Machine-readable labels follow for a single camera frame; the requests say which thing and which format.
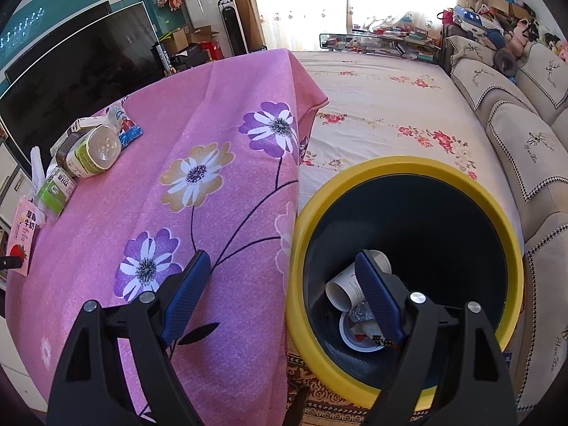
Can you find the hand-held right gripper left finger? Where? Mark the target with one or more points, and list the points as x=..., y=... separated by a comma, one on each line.
x=188, y=293

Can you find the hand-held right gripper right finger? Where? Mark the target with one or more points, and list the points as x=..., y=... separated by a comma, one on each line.
x=377, y=293

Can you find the yellow trash bin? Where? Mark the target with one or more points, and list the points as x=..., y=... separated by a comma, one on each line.
x=306, y=213

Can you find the green snack box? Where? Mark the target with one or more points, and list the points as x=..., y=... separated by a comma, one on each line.
x=80, y=125

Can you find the white paper cup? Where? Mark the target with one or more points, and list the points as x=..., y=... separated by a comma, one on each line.
x=344, y=286

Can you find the white round lid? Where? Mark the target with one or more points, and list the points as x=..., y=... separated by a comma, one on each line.
x=348, y=339

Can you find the patterned rug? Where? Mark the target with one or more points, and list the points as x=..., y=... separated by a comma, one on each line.
x=324, y=408

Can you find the small green carton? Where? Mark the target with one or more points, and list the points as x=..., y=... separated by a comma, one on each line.
x=55, y=191

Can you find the round green-label can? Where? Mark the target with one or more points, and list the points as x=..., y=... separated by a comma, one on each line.
x=102, y=146

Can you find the blue tissue packet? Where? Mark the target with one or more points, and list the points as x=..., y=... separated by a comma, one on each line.
x=128, y=128

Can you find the pink milk carton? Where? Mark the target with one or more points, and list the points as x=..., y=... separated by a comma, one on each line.
x=22, y=230

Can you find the pink floral tablecloth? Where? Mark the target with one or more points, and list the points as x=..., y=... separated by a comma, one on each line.
x=222, y=97

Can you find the white paper towel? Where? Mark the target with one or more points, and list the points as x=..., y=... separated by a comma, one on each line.
x=37, y=164

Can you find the cream floral sheet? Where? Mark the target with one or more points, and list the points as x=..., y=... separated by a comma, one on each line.
x=377, y=93

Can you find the beige sofa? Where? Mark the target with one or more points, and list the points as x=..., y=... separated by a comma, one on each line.
x=510, y=142

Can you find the white cabinet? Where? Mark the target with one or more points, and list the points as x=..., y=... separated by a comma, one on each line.
x=11, y=177

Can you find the black upright box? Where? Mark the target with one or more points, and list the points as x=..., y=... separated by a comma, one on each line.
x=162, y=60

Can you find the black printer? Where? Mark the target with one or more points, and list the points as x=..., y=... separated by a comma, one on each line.
x=191, y=57

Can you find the red box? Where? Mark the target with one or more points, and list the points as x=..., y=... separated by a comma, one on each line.
x=215, y=51

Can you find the cluttered glass coffee table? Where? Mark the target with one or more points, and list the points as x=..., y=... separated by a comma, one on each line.
x=381, y=42

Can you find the open cardboard box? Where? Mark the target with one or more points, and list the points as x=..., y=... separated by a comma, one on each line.
x=175, y=40
x=202, y=35

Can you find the black flat television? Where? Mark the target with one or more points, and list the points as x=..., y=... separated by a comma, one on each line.
x=66, y=62

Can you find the black tower fan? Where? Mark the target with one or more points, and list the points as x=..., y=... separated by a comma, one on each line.
x=233, y=31

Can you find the pile of toys and clothes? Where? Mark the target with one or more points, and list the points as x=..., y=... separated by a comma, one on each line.
x=497, y=31

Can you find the large flat cardboard sheet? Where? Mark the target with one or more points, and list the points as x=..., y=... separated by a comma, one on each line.
x=244, y=0

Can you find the white sheer curtain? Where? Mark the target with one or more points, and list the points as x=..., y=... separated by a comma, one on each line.
x=310, y=0

